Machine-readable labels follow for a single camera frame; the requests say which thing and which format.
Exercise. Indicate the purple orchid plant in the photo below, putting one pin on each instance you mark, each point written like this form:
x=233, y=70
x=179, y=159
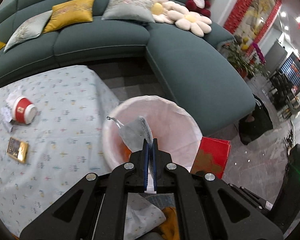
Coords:
x=258, y=52

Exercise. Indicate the grey face mask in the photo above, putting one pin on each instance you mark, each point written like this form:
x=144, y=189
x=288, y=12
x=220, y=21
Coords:
x=135, y=135

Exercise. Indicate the green potted plant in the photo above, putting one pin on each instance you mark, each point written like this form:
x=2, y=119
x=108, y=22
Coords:
x=237, y=57

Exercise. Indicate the floral print tablecloth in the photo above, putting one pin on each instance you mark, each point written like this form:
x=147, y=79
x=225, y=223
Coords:
x=65, y=130

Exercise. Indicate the white tissue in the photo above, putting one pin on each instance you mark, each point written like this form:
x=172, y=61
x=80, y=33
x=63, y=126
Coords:
x=12, y=96

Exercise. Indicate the black bag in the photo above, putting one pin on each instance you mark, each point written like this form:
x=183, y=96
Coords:
x=255, y=122

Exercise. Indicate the yellow cloth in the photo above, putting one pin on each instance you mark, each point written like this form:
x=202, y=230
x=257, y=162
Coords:
x=170, y=222

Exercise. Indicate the trash bin with white liner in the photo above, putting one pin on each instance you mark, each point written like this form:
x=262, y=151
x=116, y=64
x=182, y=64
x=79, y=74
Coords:
x=170, y=120

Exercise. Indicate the white daisy flower pillow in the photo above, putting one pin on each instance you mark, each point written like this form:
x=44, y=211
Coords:
x=157, y=8
x=192, y=20

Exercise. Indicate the orange plush item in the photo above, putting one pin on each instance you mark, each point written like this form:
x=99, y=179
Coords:
x=127, y=155

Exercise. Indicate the black chair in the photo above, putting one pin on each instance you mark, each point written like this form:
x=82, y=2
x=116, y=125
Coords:
x=282, y=90

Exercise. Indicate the red paper cup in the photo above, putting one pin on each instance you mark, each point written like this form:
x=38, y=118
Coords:
x=21, y=107

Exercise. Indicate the red framed golden wall mural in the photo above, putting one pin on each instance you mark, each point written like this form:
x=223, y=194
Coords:
x=255, y=10

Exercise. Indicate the television screen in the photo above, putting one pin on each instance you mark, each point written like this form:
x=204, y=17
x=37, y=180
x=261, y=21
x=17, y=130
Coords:
x=295, y=70

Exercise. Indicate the gold and black box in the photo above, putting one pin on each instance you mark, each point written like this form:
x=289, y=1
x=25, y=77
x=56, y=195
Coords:
x=20, y=152

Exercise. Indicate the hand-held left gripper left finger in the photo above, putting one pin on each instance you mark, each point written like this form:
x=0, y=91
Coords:
x=146, y=165

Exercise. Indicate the teal corner sofa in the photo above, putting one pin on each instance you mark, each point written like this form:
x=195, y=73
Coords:
x=102, y=40

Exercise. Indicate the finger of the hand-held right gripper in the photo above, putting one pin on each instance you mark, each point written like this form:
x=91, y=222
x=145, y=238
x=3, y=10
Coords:
x=252, y=198

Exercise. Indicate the red gift box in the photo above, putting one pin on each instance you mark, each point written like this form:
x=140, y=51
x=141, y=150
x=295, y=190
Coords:
x=212, y=152

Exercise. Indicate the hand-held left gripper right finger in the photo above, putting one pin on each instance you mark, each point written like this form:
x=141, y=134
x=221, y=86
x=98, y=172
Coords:
x=154, y=165

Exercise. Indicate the pale blue embroidered cushion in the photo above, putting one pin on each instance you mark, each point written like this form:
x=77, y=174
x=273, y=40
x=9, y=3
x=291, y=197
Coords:
x=127, y=10
x=27, y=30

